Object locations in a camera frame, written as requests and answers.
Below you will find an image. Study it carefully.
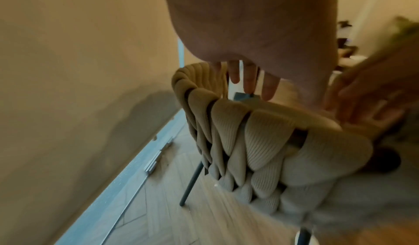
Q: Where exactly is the person's left hand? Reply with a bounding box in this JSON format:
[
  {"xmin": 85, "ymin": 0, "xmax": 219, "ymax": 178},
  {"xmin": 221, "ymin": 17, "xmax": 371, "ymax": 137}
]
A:
[{"xmin": 159, "ymin": 0, "xmax": 340, "ymax": 109}]

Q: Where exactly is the person's right hand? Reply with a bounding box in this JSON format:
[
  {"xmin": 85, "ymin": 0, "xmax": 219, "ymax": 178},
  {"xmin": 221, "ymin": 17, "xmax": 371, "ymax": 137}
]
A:
[{"xmin": 321, "ymin": 34, "xmax": 419, "ymax": 136}]

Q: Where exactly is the beige woven chair dark seat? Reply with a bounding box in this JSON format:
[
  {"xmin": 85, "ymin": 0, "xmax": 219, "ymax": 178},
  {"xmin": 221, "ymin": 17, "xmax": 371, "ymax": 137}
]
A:
[{"xmin": 171, "ymin": 62, "xmax": 419, "ymax": 245}]

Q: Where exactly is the dark blue table base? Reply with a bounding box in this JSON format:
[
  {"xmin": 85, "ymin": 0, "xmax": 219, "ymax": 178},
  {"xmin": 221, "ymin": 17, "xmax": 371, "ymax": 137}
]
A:
[{"xmin": 233, "ymin": 92, "xmax": 260, "ymax": 102}]

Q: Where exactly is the metal window track fitting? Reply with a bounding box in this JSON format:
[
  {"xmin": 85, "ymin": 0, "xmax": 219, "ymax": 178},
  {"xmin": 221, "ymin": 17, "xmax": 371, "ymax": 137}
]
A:
[{"xmin": 144, "ymin": 136, "xmax": 175, "ymax": 174}]

